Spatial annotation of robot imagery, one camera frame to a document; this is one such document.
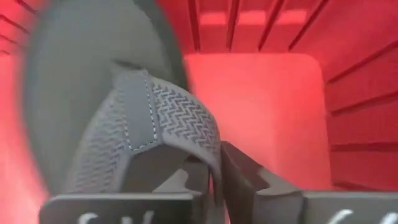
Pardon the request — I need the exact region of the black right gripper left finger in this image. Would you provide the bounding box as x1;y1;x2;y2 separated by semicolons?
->
121;143;213;194

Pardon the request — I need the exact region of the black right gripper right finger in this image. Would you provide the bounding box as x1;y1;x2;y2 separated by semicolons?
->
219;140;271;224

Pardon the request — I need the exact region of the black slide with knit strap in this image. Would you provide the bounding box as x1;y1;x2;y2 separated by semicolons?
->
24;0;223;200

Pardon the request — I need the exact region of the red plastic bin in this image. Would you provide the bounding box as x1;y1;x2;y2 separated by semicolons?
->
0;0;398;224

